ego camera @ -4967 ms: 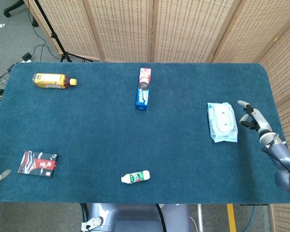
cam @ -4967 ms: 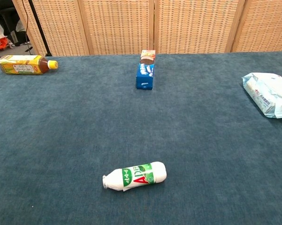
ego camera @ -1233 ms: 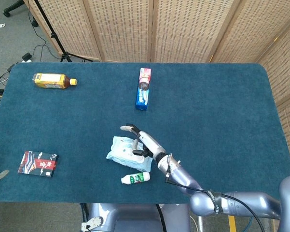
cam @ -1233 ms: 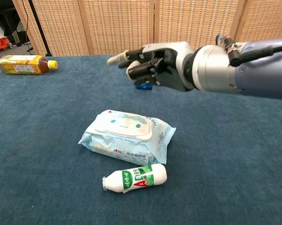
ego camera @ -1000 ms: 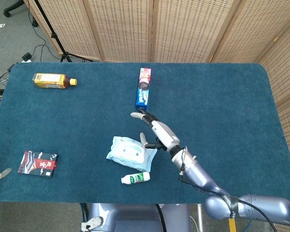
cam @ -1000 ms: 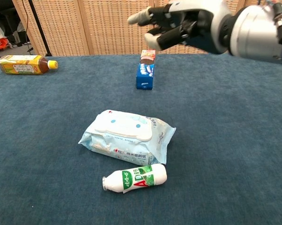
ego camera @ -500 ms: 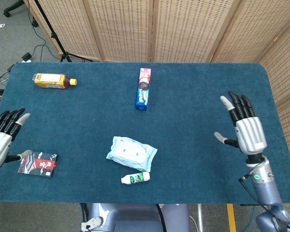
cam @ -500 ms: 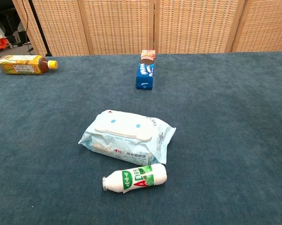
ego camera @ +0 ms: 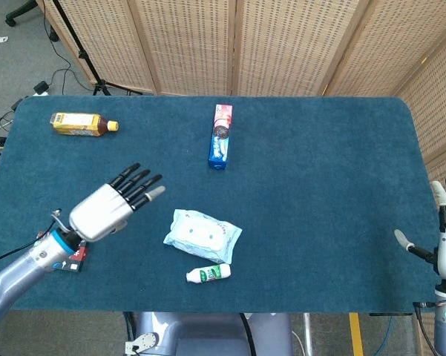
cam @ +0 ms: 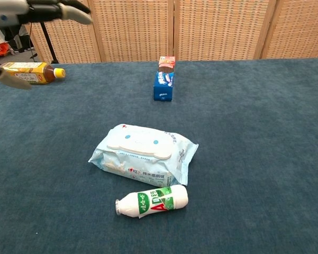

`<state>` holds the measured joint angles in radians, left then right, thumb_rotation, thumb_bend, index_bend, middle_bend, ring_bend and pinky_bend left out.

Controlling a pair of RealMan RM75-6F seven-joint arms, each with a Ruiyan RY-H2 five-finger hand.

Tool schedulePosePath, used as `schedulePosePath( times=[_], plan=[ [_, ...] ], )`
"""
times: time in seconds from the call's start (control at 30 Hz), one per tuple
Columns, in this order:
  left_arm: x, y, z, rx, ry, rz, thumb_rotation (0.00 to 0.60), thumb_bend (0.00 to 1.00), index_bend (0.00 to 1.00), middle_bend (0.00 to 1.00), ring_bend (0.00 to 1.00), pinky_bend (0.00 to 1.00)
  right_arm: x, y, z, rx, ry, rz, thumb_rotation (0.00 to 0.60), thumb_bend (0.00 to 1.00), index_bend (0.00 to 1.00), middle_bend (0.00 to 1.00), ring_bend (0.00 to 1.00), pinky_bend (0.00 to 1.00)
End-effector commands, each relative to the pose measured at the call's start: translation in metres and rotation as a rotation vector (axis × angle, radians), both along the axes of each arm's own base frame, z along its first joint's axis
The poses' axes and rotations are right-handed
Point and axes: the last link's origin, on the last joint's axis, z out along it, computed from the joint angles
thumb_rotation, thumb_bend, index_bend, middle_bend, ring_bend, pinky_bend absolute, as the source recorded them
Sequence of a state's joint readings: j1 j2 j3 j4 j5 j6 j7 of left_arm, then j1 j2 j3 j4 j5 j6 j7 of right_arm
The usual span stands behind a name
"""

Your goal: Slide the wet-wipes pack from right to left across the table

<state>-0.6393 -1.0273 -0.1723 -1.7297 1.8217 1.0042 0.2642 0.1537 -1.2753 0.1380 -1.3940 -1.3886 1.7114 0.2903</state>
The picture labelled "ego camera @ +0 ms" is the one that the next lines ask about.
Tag tea bottle yellow label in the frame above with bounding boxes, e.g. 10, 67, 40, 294
50, 112, 119, 138

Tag light blue wet wipes pack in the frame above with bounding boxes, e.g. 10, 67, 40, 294
163, 208, 243, 265

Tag black tripod stand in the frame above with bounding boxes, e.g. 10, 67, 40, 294
51, 0, 144, 96

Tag wicker folding screen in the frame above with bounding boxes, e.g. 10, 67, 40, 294
36, 0, 446, 356

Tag blue carpet table cover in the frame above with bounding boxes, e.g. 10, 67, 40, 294
0, 95, 443, 314

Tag grey robot torso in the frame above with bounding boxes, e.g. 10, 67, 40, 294
124, 311, 294, 356

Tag red black snack box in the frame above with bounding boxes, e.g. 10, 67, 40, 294
57, 240, 89, 273

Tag black cable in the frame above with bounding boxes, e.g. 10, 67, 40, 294
42, 0, 94, 94
0, 218, 59, 268
411, 300, 443, 356

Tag silver table leg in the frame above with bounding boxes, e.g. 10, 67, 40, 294
303, 313, 315, 356

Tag white milk bottle green label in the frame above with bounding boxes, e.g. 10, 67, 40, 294
186, 263, 232, 284

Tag black office chair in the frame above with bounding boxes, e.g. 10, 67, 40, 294
5, 0, 59, 42

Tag blue cookie box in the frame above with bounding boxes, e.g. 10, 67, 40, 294
208, 103, 234, 171

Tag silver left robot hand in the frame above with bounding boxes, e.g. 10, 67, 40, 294
68, 162, 166, 243

